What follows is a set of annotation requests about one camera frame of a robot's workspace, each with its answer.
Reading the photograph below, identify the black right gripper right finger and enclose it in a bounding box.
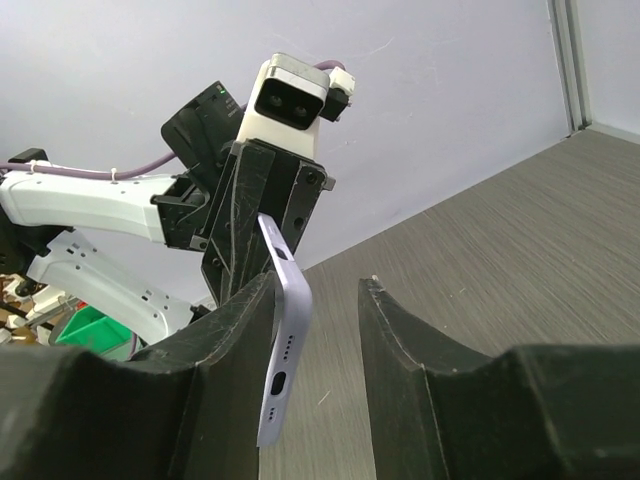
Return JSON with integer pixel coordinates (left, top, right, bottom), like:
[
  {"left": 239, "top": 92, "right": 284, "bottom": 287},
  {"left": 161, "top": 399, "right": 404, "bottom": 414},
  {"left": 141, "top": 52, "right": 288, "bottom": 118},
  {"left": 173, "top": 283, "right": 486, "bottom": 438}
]
[{"left": 358, "top": 278, "right": 639, "bottom": 479}]

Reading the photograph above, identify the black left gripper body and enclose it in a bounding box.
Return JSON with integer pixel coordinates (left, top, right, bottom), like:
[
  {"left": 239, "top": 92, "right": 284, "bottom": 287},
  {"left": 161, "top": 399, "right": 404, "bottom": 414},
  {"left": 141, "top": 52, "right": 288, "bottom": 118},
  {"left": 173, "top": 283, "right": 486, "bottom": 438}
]
[{"left": 193, "top": 140, "right": 331, "bottom": 260}]

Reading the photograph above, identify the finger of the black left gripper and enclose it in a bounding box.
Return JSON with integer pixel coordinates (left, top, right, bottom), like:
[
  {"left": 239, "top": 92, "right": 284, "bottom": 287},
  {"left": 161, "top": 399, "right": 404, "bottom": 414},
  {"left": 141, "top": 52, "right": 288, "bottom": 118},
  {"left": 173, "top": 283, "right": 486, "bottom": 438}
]
[
  {"left": 201, "top": 142, "right": 275, "bottom": 306},
  {"left": 280, "top": 162, "right": 325, "bottom": 254}
]

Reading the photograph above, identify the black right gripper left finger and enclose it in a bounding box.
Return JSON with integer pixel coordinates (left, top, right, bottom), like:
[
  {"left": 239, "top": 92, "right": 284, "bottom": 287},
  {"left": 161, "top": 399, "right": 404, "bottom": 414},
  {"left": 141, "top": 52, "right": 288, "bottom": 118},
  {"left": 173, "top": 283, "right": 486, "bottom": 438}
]
[{"left": 1, "top": 273, "right": 276, "bottom": 479}]

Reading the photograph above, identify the phone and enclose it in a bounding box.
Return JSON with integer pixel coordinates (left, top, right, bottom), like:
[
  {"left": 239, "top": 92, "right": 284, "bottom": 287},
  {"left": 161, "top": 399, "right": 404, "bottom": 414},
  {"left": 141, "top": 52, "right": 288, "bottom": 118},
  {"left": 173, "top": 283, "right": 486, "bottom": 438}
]
[{"left": 257, "top": 213, "right": 313, "bottom": 448}]

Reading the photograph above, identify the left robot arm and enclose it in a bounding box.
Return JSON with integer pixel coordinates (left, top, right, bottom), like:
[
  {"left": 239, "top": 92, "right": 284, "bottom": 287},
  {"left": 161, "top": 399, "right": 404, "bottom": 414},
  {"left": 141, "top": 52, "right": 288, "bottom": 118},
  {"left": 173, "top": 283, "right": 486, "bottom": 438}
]
[{"left": 1, "top": 78, "right": 350, "bottom": 344}]

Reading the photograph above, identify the green plastic bin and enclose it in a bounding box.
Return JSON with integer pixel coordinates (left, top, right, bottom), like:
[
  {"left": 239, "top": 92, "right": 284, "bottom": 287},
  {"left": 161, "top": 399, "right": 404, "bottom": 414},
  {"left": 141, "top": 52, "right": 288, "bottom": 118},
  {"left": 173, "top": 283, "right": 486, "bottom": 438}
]
[{"left": 55, "top": 306, "right": 132, "bottom": 353}]

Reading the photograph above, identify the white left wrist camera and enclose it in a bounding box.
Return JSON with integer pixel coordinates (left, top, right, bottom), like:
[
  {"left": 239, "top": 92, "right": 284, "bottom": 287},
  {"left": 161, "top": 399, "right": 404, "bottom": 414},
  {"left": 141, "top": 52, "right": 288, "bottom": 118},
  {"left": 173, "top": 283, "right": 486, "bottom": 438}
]
[{"left": 236, "top": 52, "right": 356, "bottom": 160}]

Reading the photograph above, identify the right aluminium frame post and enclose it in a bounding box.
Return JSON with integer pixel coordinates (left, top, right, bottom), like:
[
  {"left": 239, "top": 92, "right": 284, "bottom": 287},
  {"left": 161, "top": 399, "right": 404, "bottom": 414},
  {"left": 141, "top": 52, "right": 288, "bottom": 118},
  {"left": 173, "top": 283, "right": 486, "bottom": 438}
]
[{"left": 547, "top": 0, "right": 592, "bottom": 134}]

